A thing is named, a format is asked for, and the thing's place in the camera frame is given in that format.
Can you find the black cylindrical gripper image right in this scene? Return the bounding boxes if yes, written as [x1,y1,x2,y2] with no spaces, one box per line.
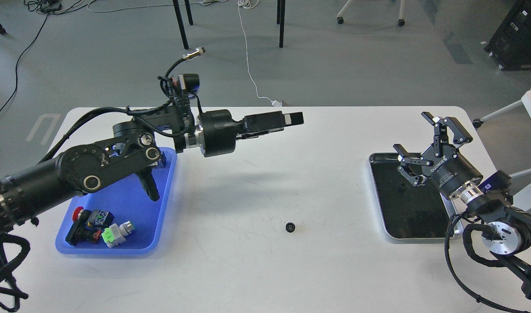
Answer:
[393,112,483,200]

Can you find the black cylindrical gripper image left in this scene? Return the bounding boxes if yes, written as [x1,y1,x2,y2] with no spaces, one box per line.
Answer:
[198,109,304,158]

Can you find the silver metal tray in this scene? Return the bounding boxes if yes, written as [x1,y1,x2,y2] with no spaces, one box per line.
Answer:
[368,153,457,243]

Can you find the blue plastic tray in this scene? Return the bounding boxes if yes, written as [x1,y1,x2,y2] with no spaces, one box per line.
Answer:
[55,148,177,256]

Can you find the black table legs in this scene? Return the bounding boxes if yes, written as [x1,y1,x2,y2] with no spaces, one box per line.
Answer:
[173,0,287,50]

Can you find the white chair base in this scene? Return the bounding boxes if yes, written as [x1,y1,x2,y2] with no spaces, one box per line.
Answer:
[336,0,407,27]

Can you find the black equipment case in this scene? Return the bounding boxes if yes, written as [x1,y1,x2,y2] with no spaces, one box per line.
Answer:
[484,0,531,70]

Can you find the red mushroom emergency button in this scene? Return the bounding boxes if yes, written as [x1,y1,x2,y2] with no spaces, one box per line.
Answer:
[65,206,114,246]

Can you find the white cable on floor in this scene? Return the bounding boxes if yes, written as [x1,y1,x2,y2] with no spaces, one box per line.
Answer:
[87,0,284,107]

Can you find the white green push button switch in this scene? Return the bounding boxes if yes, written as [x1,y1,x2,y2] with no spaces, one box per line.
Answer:
[101,221,136,248]

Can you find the black cable on floor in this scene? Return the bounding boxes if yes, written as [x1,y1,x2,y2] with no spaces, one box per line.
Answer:
[0,0,87,158]

